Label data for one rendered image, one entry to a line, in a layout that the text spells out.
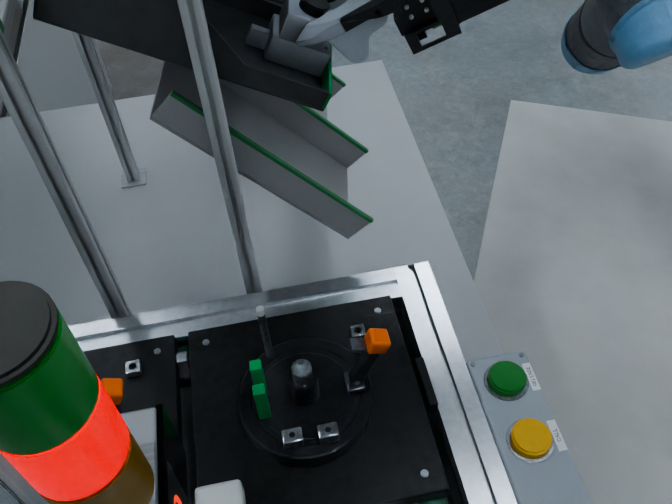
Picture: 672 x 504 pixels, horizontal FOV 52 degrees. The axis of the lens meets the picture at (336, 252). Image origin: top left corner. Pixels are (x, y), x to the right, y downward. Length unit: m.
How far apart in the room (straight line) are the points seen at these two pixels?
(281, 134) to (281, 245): 0.21
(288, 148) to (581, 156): 0.53
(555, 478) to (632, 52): 0.40
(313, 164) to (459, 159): 1.60
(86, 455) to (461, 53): 2.73
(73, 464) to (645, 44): 0.55
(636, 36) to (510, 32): 2.45
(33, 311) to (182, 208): 0.84
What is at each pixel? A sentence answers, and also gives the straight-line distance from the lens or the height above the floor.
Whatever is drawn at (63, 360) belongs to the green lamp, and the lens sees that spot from 0.29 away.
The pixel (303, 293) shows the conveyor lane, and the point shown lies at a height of 0.96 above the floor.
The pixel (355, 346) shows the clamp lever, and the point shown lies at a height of 1.07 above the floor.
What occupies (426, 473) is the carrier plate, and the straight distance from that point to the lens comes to 0.71.
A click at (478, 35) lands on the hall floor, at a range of 3.09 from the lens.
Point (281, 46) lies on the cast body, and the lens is 0.73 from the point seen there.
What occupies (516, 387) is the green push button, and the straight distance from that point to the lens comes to 0.77.
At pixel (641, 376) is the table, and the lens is 0.95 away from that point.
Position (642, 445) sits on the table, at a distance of 0.90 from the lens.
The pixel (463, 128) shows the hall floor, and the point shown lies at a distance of 2.59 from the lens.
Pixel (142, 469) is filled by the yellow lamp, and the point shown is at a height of 1.29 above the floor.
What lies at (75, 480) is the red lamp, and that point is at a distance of 0.35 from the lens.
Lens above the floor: 1.63
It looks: 49 degrees down
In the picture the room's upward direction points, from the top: 4 degrees counter-clockwise
